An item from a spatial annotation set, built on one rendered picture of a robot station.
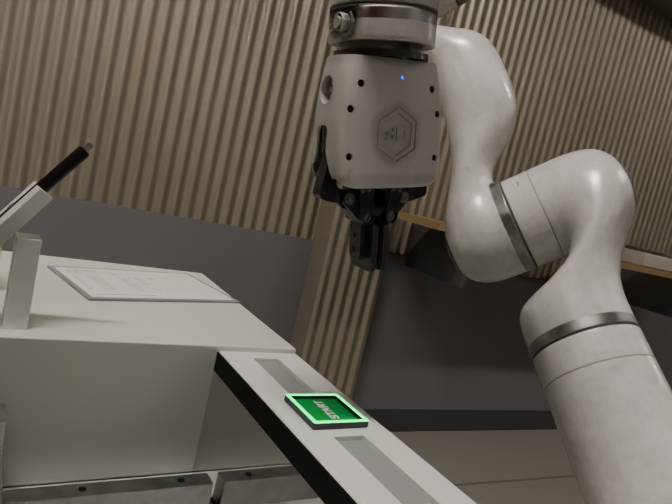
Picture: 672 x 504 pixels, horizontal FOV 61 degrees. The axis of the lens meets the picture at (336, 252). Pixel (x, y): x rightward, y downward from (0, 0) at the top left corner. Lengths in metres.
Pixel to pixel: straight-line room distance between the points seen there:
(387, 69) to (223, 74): 1.87
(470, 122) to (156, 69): 1.62
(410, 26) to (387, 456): 0.33
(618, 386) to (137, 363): 0.47
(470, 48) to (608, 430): 0.49
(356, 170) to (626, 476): 0.38
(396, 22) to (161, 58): 1.84
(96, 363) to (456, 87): 0.55
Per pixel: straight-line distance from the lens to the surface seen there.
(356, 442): 0.49
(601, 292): 0.67
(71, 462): 0.64
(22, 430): 0.61
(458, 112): 0.78
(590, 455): 0.63
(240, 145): 2.30
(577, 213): 0.71
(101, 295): 0.73
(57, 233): 2.22
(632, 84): 3.71
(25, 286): 0.58
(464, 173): 0.75
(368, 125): 0.44
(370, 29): 0.44
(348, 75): 0.43
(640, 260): 3.17
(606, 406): 0.63
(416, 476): 0.46
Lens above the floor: 1.16
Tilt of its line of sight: 7 degrees down
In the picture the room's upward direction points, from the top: 13 degrees clockwise
